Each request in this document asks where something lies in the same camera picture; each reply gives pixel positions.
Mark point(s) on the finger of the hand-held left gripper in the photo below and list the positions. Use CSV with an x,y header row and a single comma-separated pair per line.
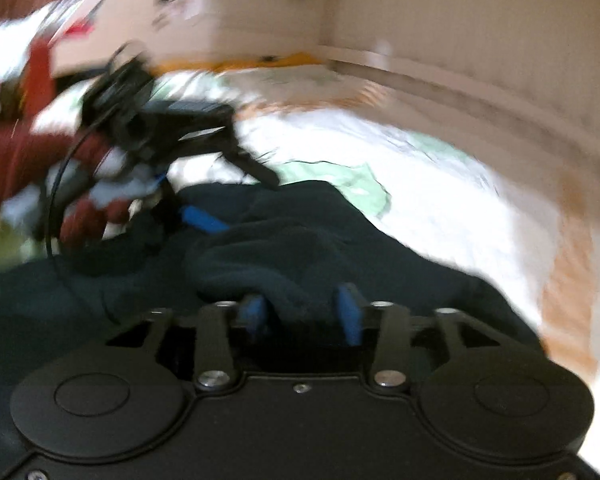
x,y
252,165
200,219

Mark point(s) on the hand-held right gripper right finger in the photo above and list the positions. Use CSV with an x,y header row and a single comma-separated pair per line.
x,y
350,321

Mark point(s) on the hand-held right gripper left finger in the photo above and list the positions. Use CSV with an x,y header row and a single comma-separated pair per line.
x,y
252,316

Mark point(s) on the black zip hoodie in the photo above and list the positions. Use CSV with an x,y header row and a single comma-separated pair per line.
x,y
260,270

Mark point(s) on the person's left forearm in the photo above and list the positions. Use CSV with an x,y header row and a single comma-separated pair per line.
x,y
25,160

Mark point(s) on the person's left hand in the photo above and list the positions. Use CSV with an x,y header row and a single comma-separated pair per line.
x,y
115,195

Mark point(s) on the leaf printed white blanket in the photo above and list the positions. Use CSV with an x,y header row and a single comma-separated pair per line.
x,y
420,180

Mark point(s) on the light wooden bed frame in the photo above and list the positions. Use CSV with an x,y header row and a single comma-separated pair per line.
x,y
430,25

